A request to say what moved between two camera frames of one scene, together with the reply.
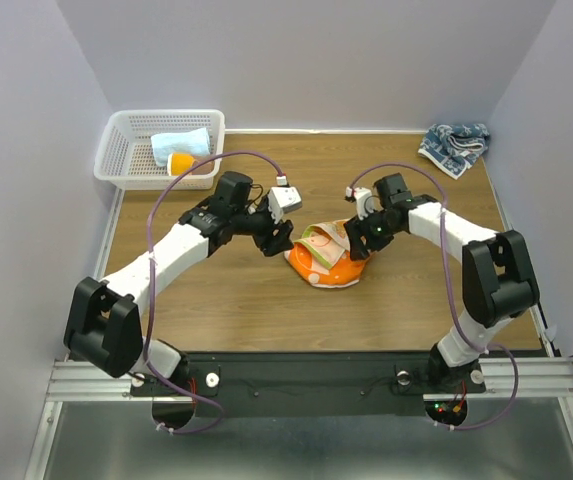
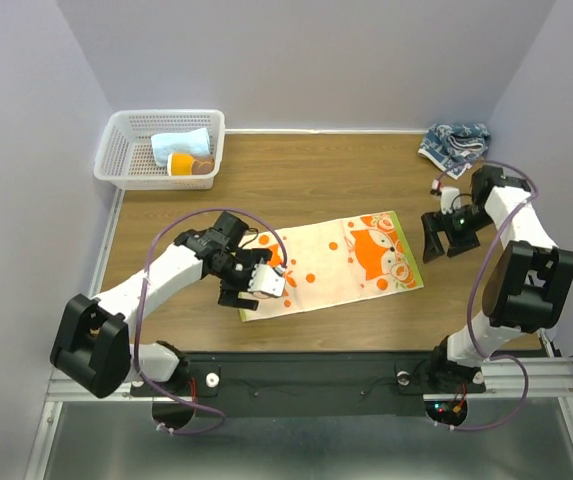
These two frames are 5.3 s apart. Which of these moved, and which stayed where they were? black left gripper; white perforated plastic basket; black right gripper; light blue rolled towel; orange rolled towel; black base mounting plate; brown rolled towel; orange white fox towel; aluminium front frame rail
Moved: orange white fox towel; black left gripper; black right gripper
Stayed: white perforated plastic basket; light blue rolled towel; brown rolled towel; aluminium front frame rail; orange rolled towel; black base mounting plate
